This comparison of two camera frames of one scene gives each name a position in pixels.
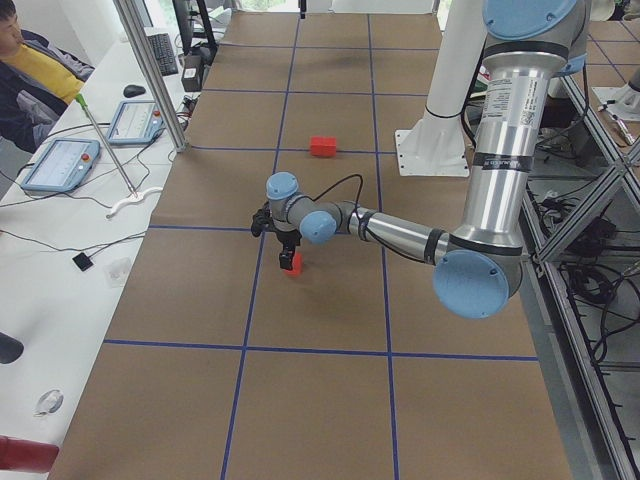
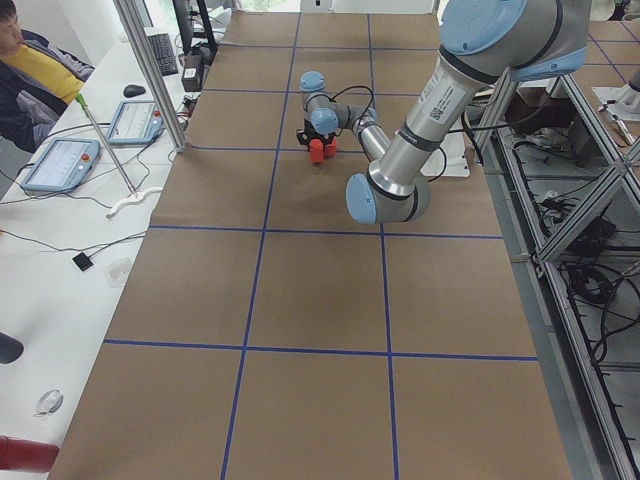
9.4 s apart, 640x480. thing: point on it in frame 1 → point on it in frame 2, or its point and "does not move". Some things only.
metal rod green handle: [82, 100] does not move
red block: [326, 146] does not move
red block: [297, 265] → [316, 150]
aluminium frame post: [150, 70] does not move
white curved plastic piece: [137, 197] does not move
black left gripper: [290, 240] → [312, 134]
